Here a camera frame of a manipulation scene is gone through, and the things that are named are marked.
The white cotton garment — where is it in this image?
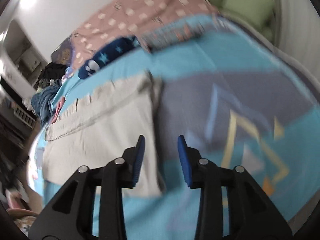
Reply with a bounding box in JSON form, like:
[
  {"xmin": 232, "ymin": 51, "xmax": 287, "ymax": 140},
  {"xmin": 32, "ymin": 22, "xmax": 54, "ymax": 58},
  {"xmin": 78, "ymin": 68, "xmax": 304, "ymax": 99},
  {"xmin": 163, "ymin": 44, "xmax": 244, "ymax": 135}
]
[{"xmin": 42, "ymin": 73, "xmax": 164, "ymax": 197}]

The dark blue clothes pile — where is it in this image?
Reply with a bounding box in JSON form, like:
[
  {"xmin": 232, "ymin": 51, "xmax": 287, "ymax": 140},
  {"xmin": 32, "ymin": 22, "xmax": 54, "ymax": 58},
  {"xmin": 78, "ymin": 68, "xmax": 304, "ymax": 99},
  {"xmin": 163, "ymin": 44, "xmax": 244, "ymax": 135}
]
[{"xmin": 30, "ymin": 79, "xmax": 61, "ymax": 126}]

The black clothes pile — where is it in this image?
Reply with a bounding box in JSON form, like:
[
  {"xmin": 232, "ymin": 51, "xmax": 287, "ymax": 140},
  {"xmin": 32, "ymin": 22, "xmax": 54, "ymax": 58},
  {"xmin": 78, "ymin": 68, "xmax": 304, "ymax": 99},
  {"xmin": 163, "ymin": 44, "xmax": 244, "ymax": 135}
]
[{"xmin": 34, "ymin": 62, "xmax": 67, "ymax": 89}]

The blue grey bed cover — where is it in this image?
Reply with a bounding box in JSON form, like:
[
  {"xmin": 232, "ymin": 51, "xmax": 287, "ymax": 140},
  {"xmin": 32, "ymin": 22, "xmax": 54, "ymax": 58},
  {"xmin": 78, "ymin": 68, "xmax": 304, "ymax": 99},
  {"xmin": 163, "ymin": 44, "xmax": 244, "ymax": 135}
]
[{"xmin": 27, "ymin": 15, "xmax": 319, "ymax": 239}]

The folded pink cloth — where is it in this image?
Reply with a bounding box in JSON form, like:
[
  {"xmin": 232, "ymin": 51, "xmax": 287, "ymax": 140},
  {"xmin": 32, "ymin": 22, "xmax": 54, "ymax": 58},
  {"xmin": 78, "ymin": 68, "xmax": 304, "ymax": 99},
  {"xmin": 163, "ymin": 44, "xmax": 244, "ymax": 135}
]
[{"xmin": 51, "ymin": 96, "xmax": 65, "ymax": 124}]

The navy star fleece garment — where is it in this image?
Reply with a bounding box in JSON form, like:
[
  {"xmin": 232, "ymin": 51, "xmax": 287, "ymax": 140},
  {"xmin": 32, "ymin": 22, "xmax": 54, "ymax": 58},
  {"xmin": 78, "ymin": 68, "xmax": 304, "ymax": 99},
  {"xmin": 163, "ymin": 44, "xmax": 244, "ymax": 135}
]
[{"xmin": 78, "ymin": 36, "xmax": 139, "ymax": 80}]

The purple patterned blanket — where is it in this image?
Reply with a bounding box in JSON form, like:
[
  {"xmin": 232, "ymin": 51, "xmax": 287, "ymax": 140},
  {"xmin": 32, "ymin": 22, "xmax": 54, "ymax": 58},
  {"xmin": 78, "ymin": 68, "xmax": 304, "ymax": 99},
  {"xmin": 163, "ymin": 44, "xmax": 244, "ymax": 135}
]
[{"xmin": 51, "ymin": 38, "xmax": 74, "ymax": 67}]

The patterned blue folded garment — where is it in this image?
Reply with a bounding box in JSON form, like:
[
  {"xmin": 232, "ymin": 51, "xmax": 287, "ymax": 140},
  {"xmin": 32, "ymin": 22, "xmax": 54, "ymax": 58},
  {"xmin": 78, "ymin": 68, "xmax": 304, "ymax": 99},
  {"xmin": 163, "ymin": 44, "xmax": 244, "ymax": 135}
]
[{"xmin": 137, "ymin": 16, "xmax": 214, "ymax": 54}]

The near green pillow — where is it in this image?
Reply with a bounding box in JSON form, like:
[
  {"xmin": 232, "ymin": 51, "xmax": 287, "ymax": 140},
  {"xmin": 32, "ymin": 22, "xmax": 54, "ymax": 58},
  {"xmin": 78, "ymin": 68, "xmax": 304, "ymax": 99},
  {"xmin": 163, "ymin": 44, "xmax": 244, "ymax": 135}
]
[{"xmin": 221, "ymin": 0, "xmax": 274, "ymax": 30}]

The pink polka dot sheet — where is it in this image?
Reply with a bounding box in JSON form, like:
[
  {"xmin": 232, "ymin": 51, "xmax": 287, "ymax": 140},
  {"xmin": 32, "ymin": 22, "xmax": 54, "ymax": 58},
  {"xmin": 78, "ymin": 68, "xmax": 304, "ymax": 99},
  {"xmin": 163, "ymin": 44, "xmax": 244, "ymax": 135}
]
[{"xmin": 72, "ymin": 0, "xmax": 218, "ymax": 70}]

